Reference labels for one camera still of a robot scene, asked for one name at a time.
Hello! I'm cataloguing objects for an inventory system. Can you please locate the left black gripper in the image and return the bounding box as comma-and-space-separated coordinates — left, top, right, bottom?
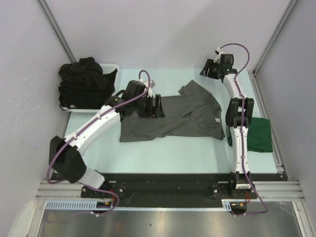
133, 94, 165, 119

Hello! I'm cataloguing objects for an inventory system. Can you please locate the grey t shirt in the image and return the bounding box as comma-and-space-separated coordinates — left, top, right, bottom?
119, 80, 225, 143

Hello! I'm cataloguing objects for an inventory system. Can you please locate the white plastic basket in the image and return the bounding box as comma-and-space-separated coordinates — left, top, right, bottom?
59, 63, 119, 113

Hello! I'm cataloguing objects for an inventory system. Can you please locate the black t shirts pile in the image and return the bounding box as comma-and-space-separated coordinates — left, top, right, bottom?
58, 57, 118, 110

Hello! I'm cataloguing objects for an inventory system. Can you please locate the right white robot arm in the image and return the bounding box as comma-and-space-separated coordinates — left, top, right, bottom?
200, 49, 257, 201

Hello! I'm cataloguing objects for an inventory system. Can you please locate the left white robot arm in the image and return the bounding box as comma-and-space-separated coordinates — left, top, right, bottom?
49, 79, 164, 198

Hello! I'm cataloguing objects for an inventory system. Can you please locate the green folded t shirt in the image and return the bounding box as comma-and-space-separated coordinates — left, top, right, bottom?
227, 117, 274, 154

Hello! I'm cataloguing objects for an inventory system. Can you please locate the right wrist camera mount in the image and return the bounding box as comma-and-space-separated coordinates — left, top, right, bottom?
214, 47, 226, 64

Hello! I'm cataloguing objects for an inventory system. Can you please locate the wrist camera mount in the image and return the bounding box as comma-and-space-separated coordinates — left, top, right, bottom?
214, 47, 226, 64
138, 79, 155, 96

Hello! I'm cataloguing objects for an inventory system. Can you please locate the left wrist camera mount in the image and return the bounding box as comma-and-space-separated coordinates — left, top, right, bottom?
138, 79, 155, 96

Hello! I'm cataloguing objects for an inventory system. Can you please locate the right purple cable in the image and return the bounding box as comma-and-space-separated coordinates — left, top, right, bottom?
219, 43, 269, 216

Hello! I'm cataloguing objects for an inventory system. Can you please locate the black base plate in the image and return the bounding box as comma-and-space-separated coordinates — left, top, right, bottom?
50, 172, 289, 209

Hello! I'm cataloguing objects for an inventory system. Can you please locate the light blue cable duct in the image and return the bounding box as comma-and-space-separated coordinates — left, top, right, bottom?
45, 200, 232, 212

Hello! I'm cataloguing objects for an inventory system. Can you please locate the aluminium frame rail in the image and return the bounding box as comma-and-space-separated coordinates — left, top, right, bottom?
36, 181, 305, 201

